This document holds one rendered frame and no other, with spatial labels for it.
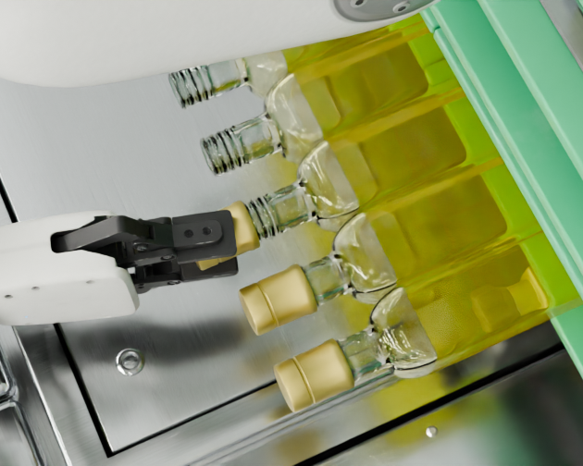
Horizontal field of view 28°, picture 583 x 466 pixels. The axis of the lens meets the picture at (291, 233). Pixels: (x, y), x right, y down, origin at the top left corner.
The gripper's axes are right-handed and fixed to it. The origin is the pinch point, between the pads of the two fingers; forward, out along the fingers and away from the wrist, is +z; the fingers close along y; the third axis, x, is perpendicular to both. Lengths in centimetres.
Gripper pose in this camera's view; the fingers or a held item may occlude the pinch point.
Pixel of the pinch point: (205, 246)
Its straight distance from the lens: 79.5
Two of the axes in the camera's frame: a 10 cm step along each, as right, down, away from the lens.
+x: -1.6, -9.3, 3.3
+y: 0.2, -3.3, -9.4
